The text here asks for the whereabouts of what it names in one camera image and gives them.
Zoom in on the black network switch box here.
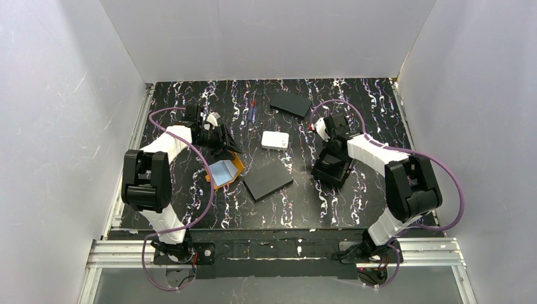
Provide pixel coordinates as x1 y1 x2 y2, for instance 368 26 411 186
243 161 293 203

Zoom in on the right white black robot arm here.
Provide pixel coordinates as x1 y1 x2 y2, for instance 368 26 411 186
309 113 442 260

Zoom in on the orange leather card holder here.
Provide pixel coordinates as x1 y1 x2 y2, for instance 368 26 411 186
205 152 244 189

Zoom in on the white rectangular box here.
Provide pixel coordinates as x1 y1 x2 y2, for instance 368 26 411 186
261 130 289 151

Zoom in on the aluminium front frame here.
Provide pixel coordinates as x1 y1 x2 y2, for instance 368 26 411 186
79 237 476 303

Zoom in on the blue red screwdriver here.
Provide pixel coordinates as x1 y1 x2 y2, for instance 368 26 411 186
247 96 256 122

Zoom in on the black plastic box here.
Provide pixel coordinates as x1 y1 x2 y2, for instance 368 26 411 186
312 145 353 188

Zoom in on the left aluminium side rail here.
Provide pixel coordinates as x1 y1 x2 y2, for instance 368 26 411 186
99 83 155 241

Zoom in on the flat black box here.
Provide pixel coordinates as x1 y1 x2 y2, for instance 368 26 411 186
270 91 312 118

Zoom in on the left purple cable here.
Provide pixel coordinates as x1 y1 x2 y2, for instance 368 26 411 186
141 107 217 292

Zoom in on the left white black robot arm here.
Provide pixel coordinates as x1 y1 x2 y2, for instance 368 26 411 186
121 105 243 245

